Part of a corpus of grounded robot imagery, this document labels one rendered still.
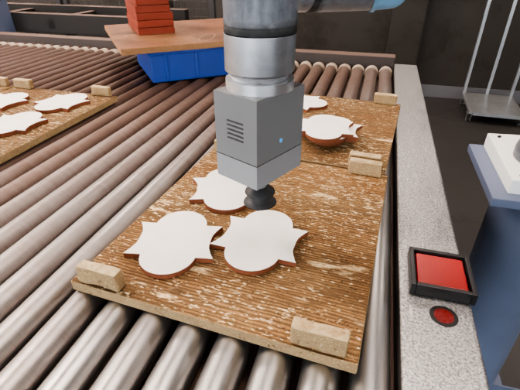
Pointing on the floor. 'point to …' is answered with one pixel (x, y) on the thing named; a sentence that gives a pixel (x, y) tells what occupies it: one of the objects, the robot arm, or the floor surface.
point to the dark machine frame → (72, 18)
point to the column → (496, 269)
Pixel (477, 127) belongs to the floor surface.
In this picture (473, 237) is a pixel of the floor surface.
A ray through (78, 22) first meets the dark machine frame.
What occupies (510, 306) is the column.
